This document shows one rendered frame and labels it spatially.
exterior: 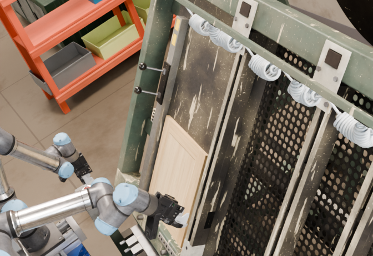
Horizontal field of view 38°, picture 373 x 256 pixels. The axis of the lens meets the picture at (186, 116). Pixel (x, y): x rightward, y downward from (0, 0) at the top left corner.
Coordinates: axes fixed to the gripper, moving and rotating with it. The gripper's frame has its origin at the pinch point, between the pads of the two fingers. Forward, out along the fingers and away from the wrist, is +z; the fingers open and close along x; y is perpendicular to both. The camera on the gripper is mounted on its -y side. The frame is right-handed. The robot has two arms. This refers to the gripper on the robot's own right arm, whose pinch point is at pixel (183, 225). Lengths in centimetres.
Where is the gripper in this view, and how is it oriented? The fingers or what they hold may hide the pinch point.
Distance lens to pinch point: 204.3
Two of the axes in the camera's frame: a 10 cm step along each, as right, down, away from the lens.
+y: 5.7, -8.2, -0.4
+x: -5.5, -4.1, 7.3
